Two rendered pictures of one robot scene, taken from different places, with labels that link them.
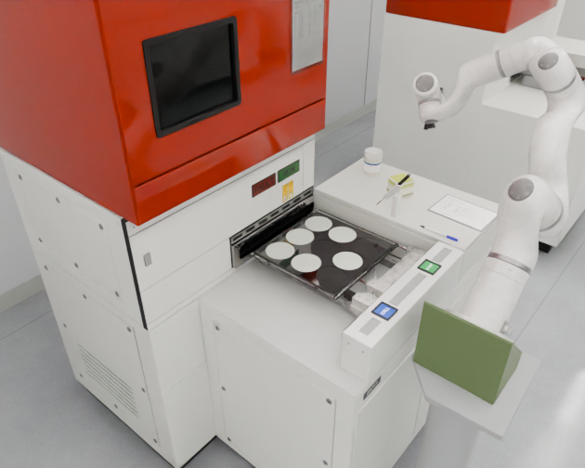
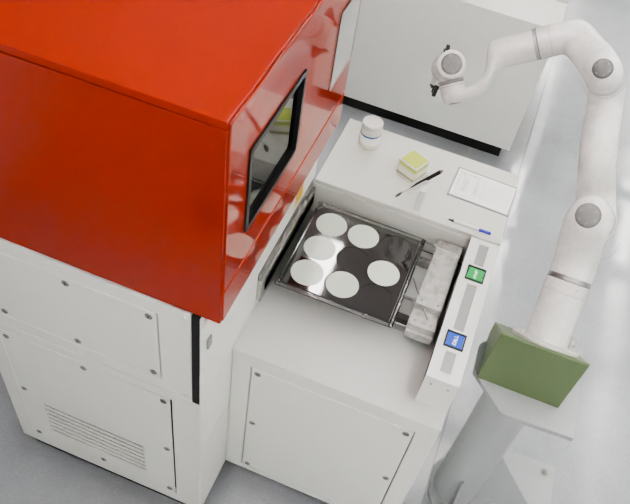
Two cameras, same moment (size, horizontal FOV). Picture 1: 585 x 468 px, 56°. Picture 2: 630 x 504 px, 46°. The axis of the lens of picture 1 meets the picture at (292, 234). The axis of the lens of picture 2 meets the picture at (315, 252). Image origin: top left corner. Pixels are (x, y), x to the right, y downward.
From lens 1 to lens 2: 0.94 m
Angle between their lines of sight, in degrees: 24
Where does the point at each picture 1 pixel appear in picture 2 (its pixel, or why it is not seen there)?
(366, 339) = (450, 378)
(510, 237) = (575, 258)
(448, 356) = (519, 373)
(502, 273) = (570, 295)
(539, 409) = not seen: hidden behind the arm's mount
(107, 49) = (228, 179)
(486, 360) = (559, 377)
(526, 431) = not seen: hidden behind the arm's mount
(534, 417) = not seen: hidden behind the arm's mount
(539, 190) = (606, 217)
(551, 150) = (605, 163)
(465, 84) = (498, 66)
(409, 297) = (470, 318)
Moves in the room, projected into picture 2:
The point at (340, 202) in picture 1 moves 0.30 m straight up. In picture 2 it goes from (350, 195) to (365, 123)
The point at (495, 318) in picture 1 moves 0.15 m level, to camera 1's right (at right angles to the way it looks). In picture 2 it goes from (565, 337) to (611, 326)
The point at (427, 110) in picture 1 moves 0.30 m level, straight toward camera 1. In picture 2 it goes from (453, 94) to (475, 163)
